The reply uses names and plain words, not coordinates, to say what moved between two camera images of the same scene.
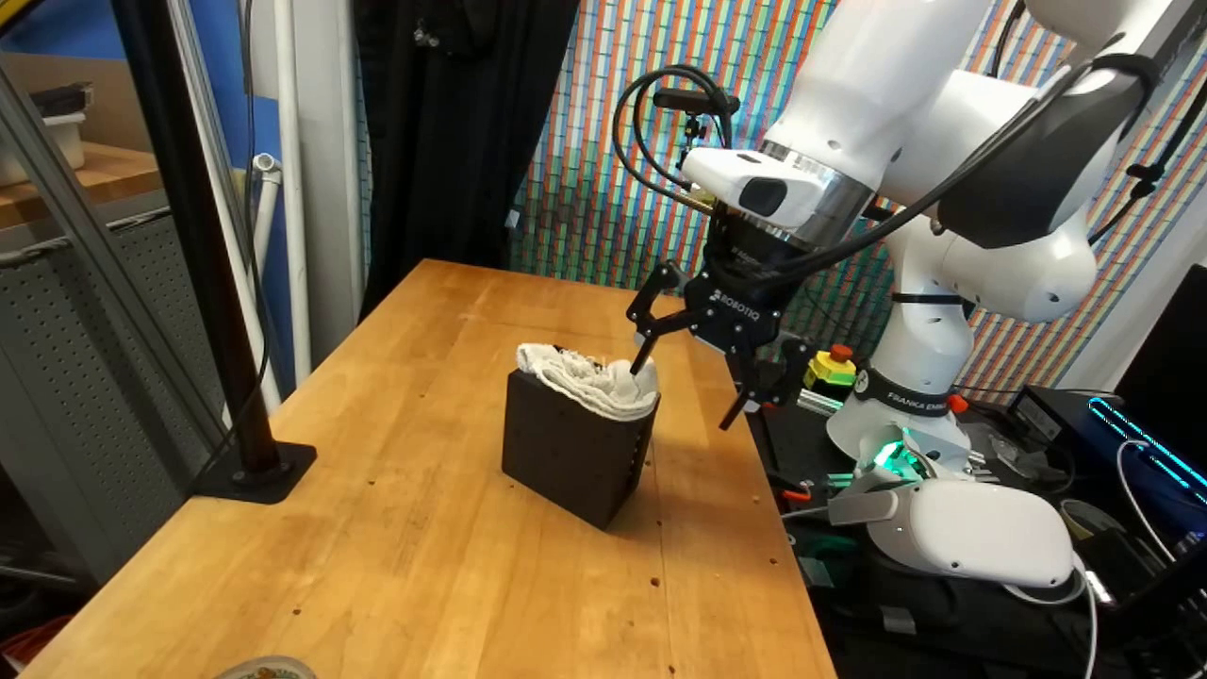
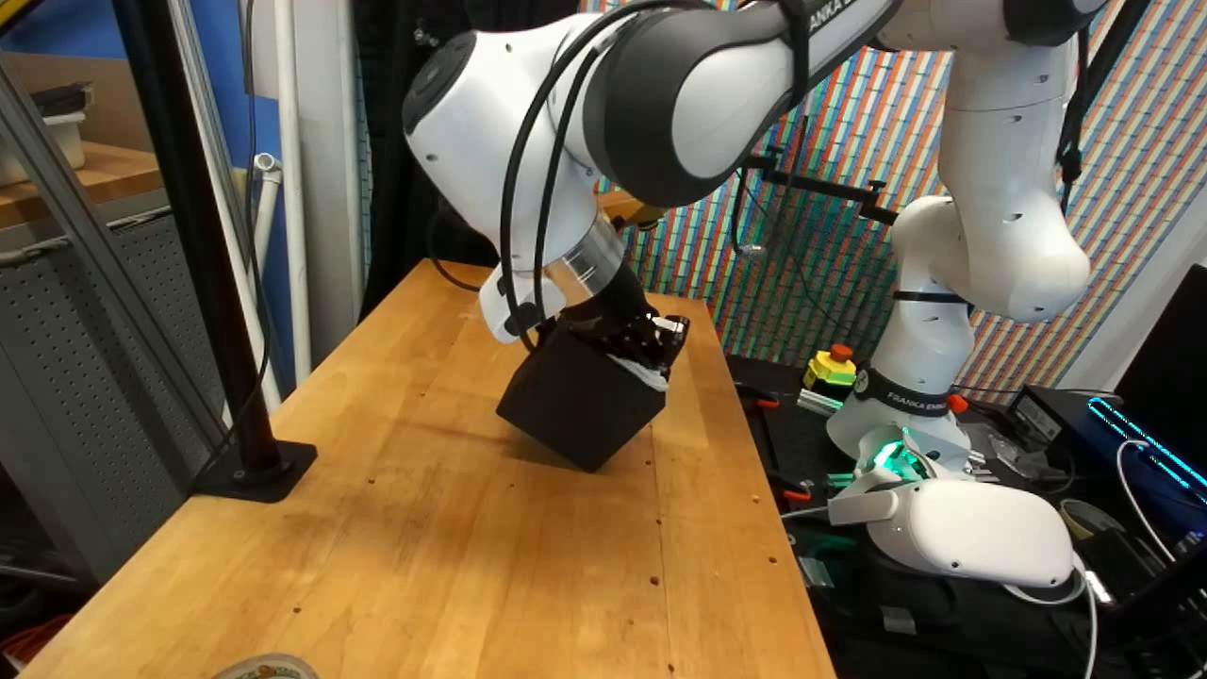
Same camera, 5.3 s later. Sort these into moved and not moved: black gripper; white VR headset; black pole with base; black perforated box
Moved: black perforated box; black gripper
Not moved: black pole with base; white VR headset
